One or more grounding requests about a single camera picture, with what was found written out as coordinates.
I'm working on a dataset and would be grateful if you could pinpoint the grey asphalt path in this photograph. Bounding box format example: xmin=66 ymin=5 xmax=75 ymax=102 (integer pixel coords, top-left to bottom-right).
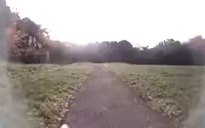
xmin=61 ymin=62 xmax=171 ymax=128

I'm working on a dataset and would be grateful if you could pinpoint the leaf-strewn grass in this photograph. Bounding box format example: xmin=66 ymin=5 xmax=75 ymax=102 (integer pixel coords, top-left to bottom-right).
xmin=0 ymin=61 xmax=93 ymax=128
xmin=103 ymin=61 xmax=205 ymax=128

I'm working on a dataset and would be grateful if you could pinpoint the row of trees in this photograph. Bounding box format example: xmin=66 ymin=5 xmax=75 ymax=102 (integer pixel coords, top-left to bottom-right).
xmin=49 ymin=34 xmax=205 ymax=66

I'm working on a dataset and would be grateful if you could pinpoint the reddish-leaved tree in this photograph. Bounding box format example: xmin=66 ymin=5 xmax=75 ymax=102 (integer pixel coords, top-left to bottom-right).
xmin=6 ymin=17 xmax=53 ymax=64

